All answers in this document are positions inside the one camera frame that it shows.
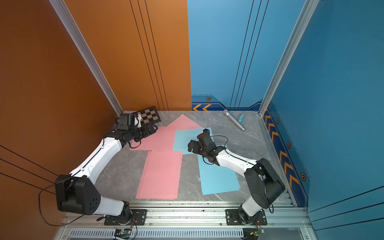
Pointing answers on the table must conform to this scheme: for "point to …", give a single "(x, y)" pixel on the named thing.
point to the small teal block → (241, 118)
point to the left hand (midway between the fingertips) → (153, 127)
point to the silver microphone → (226, 112)
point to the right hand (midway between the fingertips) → (194, 146)
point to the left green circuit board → (122, 233)
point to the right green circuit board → (250, 233)
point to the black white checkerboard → (149, 115)
